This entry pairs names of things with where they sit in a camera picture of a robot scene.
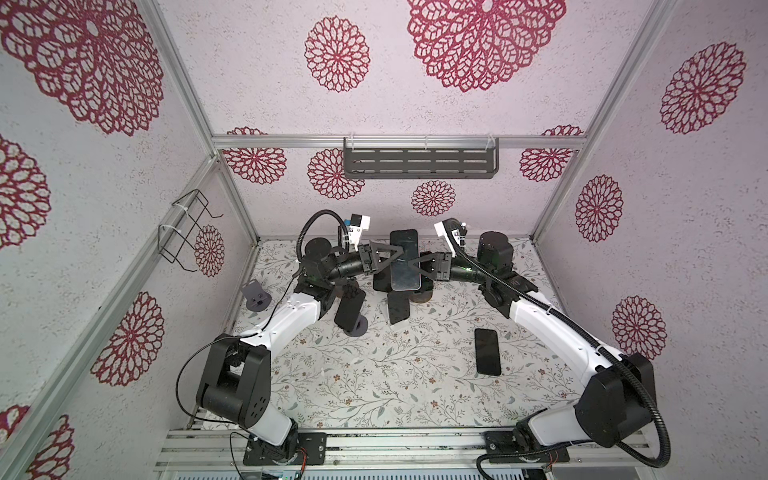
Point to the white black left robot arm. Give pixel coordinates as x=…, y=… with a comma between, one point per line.
x=236, y=381

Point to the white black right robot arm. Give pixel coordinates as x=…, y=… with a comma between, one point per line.
x=617, y=407

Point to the grey round stand front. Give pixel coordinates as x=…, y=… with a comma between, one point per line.
x=359, y=329

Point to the grey round phone stand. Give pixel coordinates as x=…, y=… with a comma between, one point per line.
x=256, y=298

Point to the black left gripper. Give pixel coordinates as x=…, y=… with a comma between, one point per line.
x=365, y=250

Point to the grey slotted wall shelf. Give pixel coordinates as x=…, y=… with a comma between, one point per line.
x=423, y=163

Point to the black wire wall basket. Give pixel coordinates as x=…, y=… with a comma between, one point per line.
x=173, y=238

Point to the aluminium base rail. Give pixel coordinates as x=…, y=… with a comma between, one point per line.
x=417, y=453

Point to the black smartphone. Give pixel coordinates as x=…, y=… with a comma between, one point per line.
x=487, y=352
x=398, y=305
x=348, y=312
x=382, y=280
x=404, y=278

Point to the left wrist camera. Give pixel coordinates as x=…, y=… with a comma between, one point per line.
x=355, y=226

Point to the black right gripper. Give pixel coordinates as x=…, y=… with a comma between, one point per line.
x=447, y=261

